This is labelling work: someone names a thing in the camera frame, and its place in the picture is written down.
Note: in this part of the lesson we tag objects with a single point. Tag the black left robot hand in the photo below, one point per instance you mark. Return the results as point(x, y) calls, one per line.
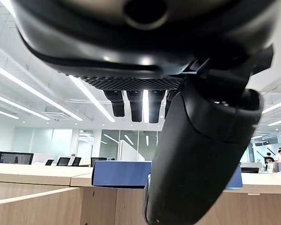
point(135, 47)

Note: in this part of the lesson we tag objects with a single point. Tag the black office chair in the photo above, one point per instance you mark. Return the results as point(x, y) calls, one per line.
point(63, 161)
point(76, 161)
point(97, 160)
point(49, 162)

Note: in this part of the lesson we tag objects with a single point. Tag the wooden office cabinet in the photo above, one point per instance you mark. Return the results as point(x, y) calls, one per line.
point(61, 199)

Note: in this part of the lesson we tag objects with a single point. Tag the black computer monitor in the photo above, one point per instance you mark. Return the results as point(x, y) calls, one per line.
point(15, 158)
point(250, 170)

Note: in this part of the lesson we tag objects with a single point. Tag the person in black shirt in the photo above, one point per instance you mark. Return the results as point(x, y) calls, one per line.
point(268, 158)

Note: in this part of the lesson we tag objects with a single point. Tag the person in white shirt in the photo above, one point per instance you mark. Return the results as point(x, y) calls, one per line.
point(280, 155)

